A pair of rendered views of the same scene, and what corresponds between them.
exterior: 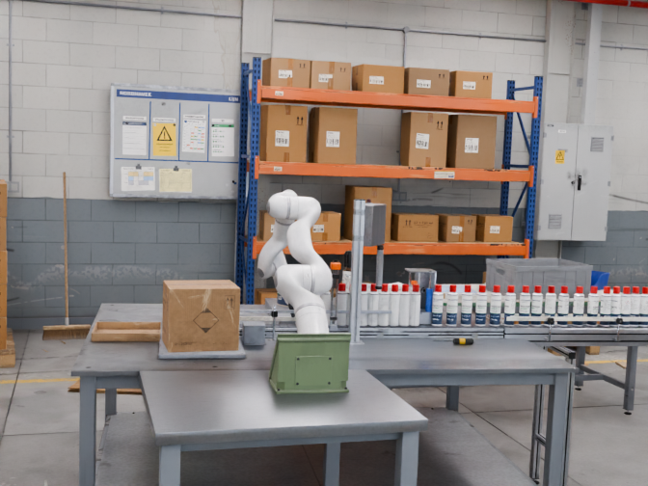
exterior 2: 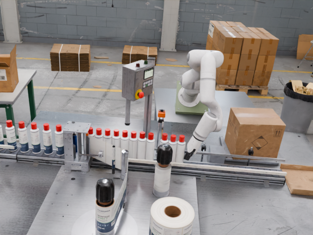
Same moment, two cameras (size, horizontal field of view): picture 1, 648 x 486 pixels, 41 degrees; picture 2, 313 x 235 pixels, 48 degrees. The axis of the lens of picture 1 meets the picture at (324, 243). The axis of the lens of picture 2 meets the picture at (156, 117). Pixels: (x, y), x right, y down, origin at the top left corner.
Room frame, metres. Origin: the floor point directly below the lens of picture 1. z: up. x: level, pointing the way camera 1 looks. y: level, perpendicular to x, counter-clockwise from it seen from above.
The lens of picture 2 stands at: (5.88, 0.27, 2.12)
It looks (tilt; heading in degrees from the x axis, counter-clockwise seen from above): 27 degrees down; 191
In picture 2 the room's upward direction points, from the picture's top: 4 degrees clockwise
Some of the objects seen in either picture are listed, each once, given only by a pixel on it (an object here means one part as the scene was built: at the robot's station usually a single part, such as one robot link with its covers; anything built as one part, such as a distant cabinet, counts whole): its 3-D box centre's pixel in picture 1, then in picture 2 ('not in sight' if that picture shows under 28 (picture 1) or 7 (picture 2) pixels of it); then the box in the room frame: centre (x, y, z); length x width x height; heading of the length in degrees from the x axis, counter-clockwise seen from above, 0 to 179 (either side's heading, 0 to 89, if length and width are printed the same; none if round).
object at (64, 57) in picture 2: not in sight; (71, 57); (0.50, -2.37, 0.16); 0.65 x 0.54 x 0.32; 110
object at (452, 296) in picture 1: (451, 305); (59, 140); (4.23, -0.64, 0.98); 0.05 x 0.05 x 0.20
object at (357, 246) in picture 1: (356, 271); (147, 110); (3.99, -0.16, 1.16); 0.04 x 0.04 x 0.67; 10
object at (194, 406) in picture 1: (268, 393); (207, 112); (3.15, 0.19, 0.81); 0.90 x 0.90 x 0.04; 16
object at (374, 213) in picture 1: (368, 224); (138, 80); (4.06, -0.21, 1.38); 0.17 x 0.10 x 0.19; 155
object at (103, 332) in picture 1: (126, 331); (309, 180); (3.95, 0.89, 0.85); 0.30 x 0.26 x 0.04; 100
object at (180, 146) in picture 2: not in sight; (180, 150); (4.10, 0.09, 0.98); 0.05 x 0.05 x 0.20
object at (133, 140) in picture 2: (363, 305); (132, 146); (4.15, -0.20, 0.98); 0.05 x 0.05 x 0.20
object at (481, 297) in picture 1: (481, 306); (35, 137); (4.25, -0.79, 0.98); 0.05 x 0.05 x 0.20
